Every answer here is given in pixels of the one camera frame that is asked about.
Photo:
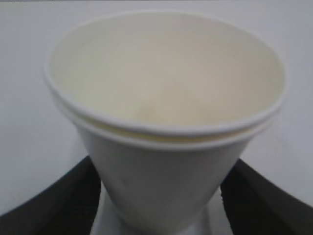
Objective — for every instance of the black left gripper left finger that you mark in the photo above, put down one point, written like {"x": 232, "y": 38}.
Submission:
{"x": 67, "y": 207}

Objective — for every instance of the white paper cup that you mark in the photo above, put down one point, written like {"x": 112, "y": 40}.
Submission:
{"x": 167, "y": 76}
{"x": 156, "y": 182}

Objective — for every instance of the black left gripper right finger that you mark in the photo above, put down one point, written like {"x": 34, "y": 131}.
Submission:
{"x": 255, "y": 206}

